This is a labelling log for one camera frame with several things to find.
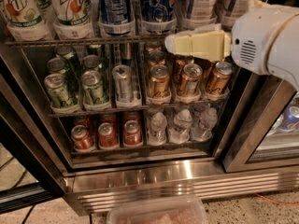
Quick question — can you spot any top wire shelf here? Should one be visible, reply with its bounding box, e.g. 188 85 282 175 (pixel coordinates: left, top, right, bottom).
5 35 166 48

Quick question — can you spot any silver can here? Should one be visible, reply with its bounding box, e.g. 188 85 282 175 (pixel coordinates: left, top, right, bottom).
112 64 133 103

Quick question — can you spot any blue can behind glass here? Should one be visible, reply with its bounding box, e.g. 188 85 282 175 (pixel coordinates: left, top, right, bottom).
278 105 299 133

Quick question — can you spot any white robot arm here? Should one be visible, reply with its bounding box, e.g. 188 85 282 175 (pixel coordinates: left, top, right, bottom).
164 0 299 91

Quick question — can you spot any clear plastic container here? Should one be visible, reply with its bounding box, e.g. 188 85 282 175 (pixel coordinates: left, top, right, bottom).
107 195 208 224

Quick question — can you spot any blue plastic bottle left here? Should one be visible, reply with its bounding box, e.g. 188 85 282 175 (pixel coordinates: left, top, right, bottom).
99 0 133 35

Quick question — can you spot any red can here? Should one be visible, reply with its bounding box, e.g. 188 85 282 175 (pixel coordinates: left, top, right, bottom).
124 120 142 146
98 122 119 149
71 125 94 152

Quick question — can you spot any middle wire shelf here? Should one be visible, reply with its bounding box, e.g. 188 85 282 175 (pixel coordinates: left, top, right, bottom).
48 99 226 118

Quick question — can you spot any blue plastic bottle right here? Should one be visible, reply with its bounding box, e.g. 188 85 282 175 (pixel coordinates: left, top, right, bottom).
140 0 176 35

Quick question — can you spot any front right gold can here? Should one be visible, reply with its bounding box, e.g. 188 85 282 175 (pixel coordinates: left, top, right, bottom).
206 62 234 95

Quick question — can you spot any middle clear water bottle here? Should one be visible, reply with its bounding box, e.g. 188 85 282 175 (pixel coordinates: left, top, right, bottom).
169 109 192 144

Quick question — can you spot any front middle gold can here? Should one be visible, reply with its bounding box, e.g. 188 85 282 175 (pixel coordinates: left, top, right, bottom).
177 63 203 97

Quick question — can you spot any blue plastic bottle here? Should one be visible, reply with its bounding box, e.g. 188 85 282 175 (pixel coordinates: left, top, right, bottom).
140 0 176 35
99 0 133 35

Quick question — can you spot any front left red can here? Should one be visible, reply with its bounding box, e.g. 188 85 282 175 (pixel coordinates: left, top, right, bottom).
71 125 94 152

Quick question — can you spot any stainless steel fridge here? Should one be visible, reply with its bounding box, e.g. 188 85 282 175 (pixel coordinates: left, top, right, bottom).
0 0 299 216

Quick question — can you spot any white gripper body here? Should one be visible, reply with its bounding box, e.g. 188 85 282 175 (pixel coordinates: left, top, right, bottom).
231 5 294 75

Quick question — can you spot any front right red can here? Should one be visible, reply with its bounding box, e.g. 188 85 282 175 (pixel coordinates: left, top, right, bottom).
124 120 142 146

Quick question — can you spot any front left green can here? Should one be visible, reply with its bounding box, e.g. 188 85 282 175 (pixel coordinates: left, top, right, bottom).
44 73 78 108

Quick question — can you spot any orange cable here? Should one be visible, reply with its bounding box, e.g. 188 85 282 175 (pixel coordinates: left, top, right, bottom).
254 192 299 207

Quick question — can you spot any left 7up bottle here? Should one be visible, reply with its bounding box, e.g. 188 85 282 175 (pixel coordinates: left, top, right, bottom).
1 0 50 41

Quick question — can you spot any front middle red can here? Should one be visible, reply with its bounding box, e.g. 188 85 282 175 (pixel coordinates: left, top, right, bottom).
98 122 119 149

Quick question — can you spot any right clear water bottle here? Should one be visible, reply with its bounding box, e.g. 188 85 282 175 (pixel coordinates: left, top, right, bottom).
191 107 218 142

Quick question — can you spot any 7up bottle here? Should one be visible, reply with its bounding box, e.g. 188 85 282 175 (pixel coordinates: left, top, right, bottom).
52 0 92 39
1 0 50 41

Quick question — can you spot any left clear water bottle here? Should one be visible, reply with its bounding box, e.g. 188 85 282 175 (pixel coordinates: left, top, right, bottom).
148 112 167 146

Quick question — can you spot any white labelled bottle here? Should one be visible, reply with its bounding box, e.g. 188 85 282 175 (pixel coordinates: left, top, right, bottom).
216 0 249 30
178 0 217 30

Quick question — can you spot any wire shelf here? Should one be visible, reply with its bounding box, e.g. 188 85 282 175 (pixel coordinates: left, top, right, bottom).
48 99 226 118
5 35 166 48

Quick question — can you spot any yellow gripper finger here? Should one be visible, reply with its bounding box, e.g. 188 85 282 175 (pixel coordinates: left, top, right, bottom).
164 30 232 61
183 0 269 35

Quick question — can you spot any green can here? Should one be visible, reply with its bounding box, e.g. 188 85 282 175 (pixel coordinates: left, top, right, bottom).
80 70 108 105
44 73 78 108

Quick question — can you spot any front left gold can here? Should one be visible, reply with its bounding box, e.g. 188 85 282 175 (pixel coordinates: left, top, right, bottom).
148 65 170 99

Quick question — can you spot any gold can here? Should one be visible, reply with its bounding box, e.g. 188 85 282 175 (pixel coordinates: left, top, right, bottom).
148 65 170 99
177 63 203 97
206 62 234 95

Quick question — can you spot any clear water bottle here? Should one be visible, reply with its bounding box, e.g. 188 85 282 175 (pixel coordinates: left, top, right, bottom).
191 107 218 142
148 112 167 146
169 109 192 144

